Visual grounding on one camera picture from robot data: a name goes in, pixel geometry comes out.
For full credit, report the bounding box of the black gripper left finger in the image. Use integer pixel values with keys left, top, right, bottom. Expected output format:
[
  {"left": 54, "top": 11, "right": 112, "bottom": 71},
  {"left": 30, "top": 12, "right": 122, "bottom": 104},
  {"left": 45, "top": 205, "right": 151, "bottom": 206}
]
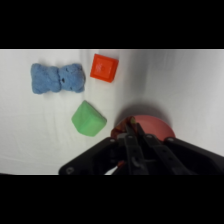
[{"left": 124, "top": 122, "right": 150, "bottom": 175}]

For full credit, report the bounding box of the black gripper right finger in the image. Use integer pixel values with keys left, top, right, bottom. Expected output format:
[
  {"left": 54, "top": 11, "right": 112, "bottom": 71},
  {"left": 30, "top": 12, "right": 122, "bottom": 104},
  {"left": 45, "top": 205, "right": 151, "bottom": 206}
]
[{"left": 136, "top": 123, "right": 188, "bottom": 175}]

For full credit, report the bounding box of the red cube block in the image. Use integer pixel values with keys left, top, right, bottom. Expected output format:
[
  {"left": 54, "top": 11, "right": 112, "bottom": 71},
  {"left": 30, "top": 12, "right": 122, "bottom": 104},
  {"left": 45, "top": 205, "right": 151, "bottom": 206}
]
[{"left": 89, "top": 53, "right": 120, "bottom": 84}]

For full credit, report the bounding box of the green foam block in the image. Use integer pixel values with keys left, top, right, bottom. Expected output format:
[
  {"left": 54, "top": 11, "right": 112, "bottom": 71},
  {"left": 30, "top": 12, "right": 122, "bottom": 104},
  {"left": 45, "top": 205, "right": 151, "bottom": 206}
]
[{"left": 70, "top": 100, "right": 108, "bottom": 138}]

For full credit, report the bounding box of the pink bowl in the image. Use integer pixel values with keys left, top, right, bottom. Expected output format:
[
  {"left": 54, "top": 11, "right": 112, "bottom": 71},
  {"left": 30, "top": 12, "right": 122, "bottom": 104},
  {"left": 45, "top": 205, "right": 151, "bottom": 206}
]
[{"left": 114, "top": 114, "right": 177, "bottom": 143}]

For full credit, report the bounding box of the blue plush teddy bear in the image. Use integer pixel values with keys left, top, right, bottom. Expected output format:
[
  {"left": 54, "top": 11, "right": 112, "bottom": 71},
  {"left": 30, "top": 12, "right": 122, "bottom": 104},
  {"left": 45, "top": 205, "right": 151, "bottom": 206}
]
[{"left": 30, "top": 62, "right": 87, "bottom": 95}]

